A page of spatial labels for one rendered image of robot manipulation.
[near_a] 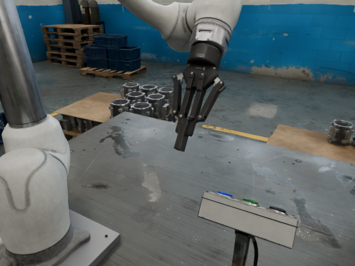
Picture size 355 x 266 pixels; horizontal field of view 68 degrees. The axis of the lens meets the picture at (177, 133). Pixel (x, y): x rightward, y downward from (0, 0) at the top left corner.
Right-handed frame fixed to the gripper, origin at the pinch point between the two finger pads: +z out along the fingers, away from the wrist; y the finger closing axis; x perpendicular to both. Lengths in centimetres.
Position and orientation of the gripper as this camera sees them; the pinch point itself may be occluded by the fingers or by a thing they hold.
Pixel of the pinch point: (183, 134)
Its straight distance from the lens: 58.1
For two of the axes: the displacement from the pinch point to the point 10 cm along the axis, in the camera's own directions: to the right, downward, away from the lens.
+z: -2.7, 9.5, -1.4
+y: 9.0, 2.0, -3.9
